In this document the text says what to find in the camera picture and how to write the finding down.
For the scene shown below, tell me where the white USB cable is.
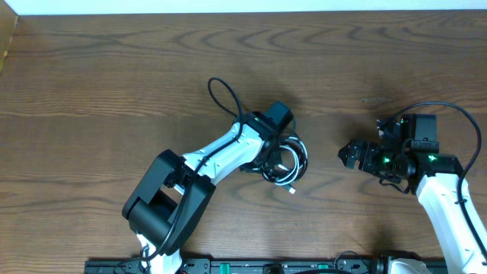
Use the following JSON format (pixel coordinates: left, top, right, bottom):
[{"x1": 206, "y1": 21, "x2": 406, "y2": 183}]
[{"x1": 266, "y1": 140, "x2": 308, "y2": 195}]

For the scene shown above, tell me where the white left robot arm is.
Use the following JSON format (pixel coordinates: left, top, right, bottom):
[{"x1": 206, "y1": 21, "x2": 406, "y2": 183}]
[{"x1": 122, "y1": 112, "x2": 293, "y2": 273}]

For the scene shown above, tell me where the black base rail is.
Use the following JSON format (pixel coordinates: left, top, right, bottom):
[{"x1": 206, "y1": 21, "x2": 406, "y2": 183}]
[{"x1": 83, "y1": 256, "x2": 447, "y2": 274}]

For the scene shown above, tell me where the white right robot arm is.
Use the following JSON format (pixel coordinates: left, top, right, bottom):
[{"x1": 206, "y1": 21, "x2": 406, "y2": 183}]
[{"x1": 338, "y1": 129, "x2": 486, "y2": 273}]

